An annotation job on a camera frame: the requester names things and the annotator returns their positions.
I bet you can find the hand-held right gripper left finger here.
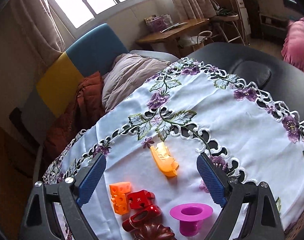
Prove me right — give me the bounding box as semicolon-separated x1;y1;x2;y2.
18;152;107;240

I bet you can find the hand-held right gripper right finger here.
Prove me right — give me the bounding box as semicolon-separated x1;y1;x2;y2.
196;153;285;240

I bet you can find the orange cube block toy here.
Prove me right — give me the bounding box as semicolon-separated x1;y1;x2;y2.
109;181;132;215

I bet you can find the magenta hat-shaped toy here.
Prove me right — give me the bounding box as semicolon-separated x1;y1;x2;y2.
169;203;214;237

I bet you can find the red block toy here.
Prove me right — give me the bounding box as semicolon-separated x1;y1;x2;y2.
127;190;156;210

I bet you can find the yellow orange plastic toy piece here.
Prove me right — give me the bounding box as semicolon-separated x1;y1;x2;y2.
150;141;179;179

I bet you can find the dark red plastic toy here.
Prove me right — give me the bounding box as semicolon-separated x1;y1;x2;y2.
122;204;162;233

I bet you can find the brown flower-shaped mold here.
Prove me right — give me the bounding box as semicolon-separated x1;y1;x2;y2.
134;224;176;240

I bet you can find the embroidered white tablecloth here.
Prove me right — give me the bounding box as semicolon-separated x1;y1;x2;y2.
43;57;304;240

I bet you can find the rust brown quilt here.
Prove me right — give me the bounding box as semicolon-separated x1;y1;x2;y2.
43;71;107;160

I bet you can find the grey-beige pillow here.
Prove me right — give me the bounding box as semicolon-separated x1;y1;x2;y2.
101;50;179;113

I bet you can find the grey yellow blue headboard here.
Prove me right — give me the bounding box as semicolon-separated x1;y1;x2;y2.
22;23;130;130

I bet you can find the wooden desk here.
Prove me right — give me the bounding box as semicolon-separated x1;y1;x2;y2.
136;18;210;55

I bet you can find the open magazine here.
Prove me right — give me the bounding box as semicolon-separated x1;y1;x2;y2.
160;22;189;33

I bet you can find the pink cloth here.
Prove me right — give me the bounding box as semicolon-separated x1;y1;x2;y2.
281;17;304;78

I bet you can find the white metal stool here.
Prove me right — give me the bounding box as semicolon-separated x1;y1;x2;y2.
212;0;245;45

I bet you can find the purple box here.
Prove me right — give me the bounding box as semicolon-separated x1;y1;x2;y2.
145;14;173;32

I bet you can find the white low shelf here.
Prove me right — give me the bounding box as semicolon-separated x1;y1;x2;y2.
258;12;290;39

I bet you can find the window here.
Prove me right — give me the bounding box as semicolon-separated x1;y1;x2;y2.
40;0;167;29

